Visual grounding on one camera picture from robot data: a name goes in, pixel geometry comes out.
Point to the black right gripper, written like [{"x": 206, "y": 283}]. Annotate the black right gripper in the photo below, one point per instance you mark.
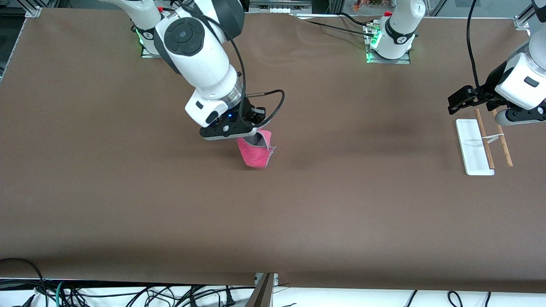
[{"x": 249, "y": 111}]

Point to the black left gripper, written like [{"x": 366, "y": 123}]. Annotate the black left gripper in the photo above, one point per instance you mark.
[{"x": 491, "y": 86}]

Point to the pink and grey towel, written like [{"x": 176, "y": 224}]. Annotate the pink and grey towel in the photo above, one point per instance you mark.
[{"x": 254, "y": 155}]

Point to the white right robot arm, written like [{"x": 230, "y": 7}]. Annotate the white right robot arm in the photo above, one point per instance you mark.
[{"x": 196, "y": 55}]

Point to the white terminal block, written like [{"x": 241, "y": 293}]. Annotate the white terminal block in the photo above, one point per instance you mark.
[{"x": 280, "y": 10}]

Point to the orange red clutter pile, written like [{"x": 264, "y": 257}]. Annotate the orange red clutter pile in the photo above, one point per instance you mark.
[{"x": 371, "y": 3}]

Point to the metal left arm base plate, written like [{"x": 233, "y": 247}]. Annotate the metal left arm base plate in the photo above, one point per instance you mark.
[{"x": 388, "y": 61}]

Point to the grey metal rail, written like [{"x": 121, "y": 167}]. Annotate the grey metal rail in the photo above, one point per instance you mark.
[{"x": 281, "y": 3}]

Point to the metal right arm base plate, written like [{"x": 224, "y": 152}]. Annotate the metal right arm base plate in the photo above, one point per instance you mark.
[{"x": 149, "y": 54}]

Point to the metal corner bracket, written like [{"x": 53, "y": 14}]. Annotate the metal corner bracket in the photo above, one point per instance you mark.
[{"x": 275, "y": 279}]

